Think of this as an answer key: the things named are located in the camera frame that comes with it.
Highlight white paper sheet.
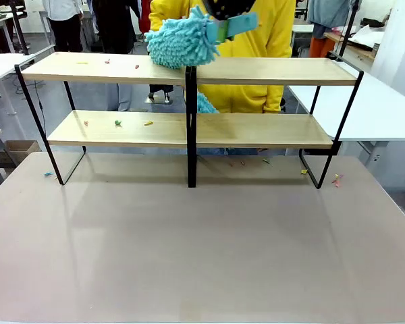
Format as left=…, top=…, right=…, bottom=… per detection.
left=349, top=24, right=386, bottom=45

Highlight teal chenille duster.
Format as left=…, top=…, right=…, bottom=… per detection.
left=144, top=5, right=259, bottom=70
left=197, top=92, right=221, bottom=114

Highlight cardboard box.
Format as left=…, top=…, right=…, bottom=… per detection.
left=5, top=140, right=42, bottom=169

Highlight red garment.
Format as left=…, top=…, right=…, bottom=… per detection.
left=138, top=0, right=153, bottom=34

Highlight person white shirt black trousers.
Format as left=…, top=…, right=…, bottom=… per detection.
left=42, top=0, right=84, bottom=53

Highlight background desk with clutter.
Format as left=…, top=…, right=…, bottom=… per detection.
left=0, top=5, right=26, bottom=53

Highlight orange garment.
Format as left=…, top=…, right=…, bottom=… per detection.
left=309, top=36, right=329, bottom=58

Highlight person's left forearm yellow sleeve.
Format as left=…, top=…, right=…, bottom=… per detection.
left=263, top=84, right=285, bottom=114

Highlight person's right forearm yellow sleeve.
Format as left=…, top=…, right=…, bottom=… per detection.
left=148, top=0, right=176, bottom=34

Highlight wooden workbench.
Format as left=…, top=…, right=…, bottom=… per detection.
left=323, top=32, right=379, bottom=62

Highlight person in yellow hoodie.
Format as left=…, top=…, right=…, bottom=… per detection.
left=148, top=0, right=296, bottom=114

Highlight person in dark clothes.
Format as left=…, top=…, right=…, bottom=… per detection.
left=92, top=0, right=138, bottom=112

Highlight large white side table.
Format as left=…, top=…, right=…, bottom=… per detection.
left=286, top=72, right=405, bottom=203

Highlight wooden shelf unit black frame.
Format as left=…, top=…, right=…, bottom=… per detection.
left=185, top=55, right=365, bottom=189
left=14, top=50, right=198, bottom=188

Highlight grey hanging jacket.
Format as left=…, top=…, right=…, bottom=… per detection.
left=306, top=0, right=358, bottom=28

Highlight black stand pole with base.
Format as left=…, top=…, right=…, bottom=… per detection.
left=327, top=0, right=362, bottom=63

